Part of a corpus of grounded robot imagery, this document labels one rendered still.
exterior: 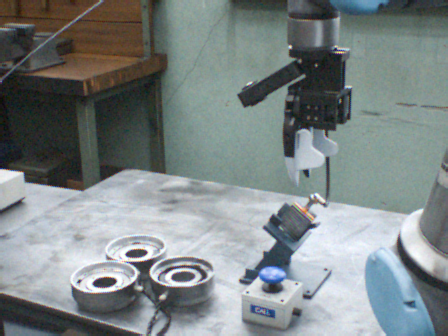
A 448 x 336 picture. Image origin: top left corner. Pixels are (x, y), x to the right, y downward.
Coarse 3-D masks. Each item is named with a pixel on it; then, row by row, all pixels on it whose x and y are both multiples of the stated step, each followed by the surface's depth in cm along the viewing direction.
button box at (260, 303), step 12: (252, 288) 103; (264, 288) 102; (276, 288) 102; (288, 288) 103; (300, 288) 104; (252, 300) 101; (264, 300) 100; (276, 300) 100; (288, 300) 100; (300, 300) 105; (252, 312) 102; (264, 312) 101; (276, 312) 100; (288, 312) 100; (300, 312) 102; (264, 324) 101; (276, 324) 100; (288, 324) 101
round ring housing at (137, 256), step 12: (120, 240) 122; (132, 240) 123; (144, 240) 123; (156, 240) 122; (108, 252) 118; (132, 252) 121; (144, 252) 120; (132, 264) 114; (144, 264) 114; (144, 276) 115
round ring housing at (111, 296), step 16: (80, 272) 111; (96, 272) 113; (128, 272) 112; (80, 288) 105; (96, 288) 107; (112, 288) 107; (128, 288) 106; (80, 304) 107; (96, 304) 105; (112, 304) 105; (128, 304) 108
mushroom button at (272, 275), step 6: (264, 270) 102; (270, 270) 102; (276, 270) 102; (282, 270) 102; (264, 276) 101; (270, 276) 101; (276, 276) 101; (282, 276) 101; (270, 282) 101; (276, 282) 101
